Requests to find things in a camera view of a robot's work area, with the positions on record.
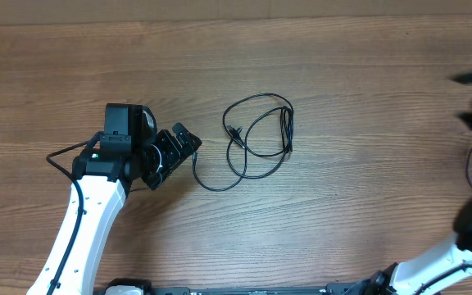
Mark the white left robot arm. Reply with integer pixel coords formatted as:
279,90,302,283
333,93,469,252
28,103,202,294

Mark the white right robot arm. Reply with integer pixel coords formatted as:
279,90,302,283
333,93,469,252
321,71,472,295

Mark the black USB-C cable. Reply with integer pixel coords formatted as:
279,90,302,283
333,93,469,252
222,93,295,180

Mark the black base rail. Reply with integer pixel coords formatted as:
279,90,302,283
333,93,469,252
93,278,382,295

